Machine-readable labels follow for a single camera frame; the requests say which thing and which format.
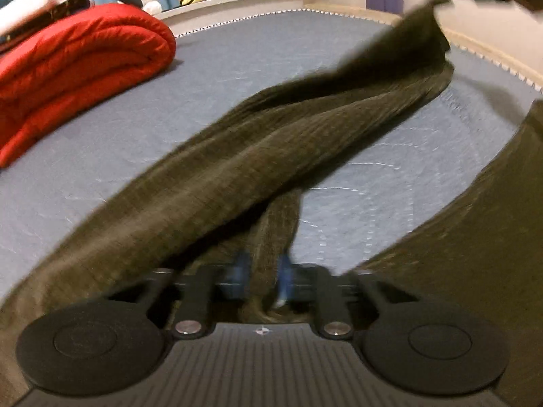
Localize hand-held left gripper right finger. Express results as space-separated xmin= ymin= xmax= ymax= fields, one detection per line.
xmin=278 ymin=256 xmax=418 ymax=340

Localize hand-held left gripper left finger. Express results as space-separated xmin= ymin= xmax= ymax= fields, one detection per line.
xmin=106 ymin=252 xmax=249 ymax=340

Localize olive corduroy pants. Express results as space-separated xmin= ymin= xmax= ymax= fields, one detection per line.
xmin=0 ymin=0 xmax=543 ymax=407

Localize red folded quilt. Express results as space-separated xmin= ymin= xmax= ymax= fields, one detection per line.
xmin=0 ymin=3 xmax=176 ymax=168

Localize folded navy trimmed blanket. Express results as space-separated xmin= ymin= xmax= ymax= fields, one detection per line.
xmin=0 ymin=0 xmax=93 ymax=52

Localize white pillow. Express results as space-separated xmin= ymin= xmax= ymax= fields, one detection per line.
xmin=0 ymin=0 xmax=73 ymax=30

